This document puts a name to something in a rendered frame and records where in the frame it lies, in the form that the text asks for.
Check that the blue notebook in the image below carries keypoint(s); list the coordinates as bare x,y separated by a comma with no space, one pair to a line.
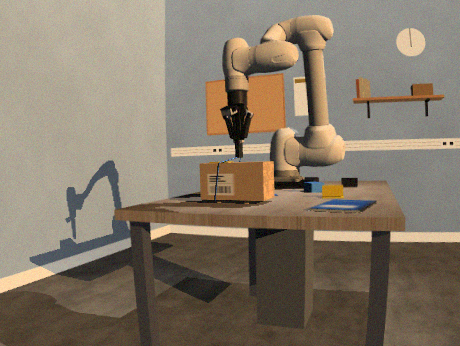
344,206

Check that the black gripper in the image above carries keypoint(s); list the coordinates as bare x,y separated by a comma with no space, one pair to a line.
240,128

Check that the blue box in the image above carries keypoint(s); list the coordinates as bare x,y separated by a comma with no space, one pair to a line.
313,187

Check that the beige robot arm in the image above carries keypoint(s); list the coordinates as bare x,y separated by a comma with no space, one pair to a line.
320,145

